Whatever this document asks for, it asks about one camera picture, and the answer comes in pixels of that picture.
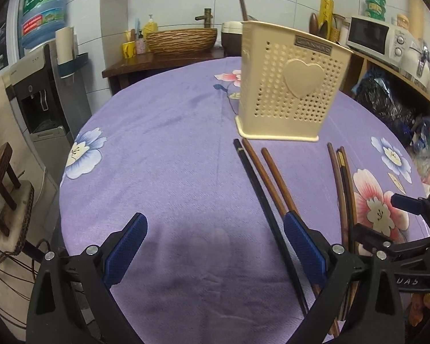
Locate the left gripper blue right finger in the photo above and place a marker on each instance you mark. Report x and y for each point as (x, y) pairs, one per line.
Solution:
(309, 255)

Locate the wooden stool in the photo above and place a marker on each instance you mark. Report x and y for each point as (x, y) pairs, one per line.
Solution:
(16, 202)

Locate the tall beige roll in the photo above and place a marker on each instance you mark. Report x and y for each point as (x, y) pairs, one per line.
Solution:
(416, 18)

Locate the dark wooden sink cabinet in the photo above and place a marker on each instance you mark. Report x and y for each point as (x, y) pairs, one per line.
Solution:
(129, 71)

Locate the yellow soap bottle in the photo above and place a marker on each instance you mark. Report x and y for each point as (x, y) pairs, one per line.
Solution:
(149, 28)

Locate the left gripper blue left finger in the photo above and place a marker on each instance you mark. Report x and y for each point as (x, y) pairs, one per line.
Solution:
(120, 248)

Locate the yellow mug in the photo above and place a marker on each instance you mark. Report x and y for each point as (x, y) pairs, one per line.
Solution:
(129, 49)

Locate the white microwave oven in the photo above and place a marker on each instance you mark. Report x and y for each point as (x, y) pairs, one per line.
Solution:
(377, 39)

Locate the purple floral tablecloth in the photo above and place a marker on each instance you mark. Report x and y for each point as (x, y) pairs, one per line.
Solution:
(208, 270)

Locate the water dispenser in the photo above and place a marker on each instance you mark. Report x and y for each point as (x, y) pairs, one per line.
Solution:
(54, 109)

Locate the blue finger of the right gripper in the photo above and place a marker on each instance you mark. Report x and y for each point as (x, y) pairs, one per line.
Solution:
(408, 204)

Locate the paper cup stack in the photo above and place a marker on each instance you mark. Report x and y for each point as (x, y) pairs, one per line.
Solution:
(65, 45)

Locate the bronze faucet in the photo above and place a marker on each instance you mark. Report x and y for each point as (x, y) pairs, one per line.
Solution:
(206, 18)

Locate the black garbage bag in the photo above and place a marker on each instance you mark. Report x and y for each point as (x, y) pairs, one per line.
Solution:
(378, 95)

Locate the beige perforated cutlery holder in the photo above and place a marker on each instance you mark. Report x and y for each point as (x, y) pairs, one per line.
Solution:
(289, 80)

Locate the white brown rice cooker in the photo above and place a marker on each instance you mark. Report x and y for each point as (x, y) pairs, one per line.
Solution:
(231, 38)

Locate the blue water jug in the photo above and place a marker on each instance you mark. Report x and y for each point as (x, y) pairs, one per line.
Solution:
(40, 20)

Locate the yellow tall box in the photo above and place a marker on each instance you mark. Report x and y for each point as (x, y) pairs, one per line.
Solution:
(325, 18)

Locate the white electric kettle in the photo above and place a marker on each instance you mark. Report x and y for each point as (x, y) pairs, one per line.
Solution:
(415, 64)

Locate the wooden shelf unit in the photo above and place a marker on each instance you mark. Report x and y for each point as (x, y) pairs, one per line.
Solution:
(405, 90)

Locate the brown wooden chopstick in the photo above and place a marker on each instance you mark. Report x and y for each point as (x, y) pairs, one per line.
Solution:
(291, 206)
(268, 183)
(338, 193)
(348, 187)

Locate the right hand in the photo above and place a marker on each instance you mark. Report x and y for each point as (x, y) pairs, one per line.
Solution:
(418, 303)

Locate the green stacked containers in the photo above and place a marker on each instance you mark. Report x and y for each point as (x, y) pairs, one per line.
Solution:
(375, 9)

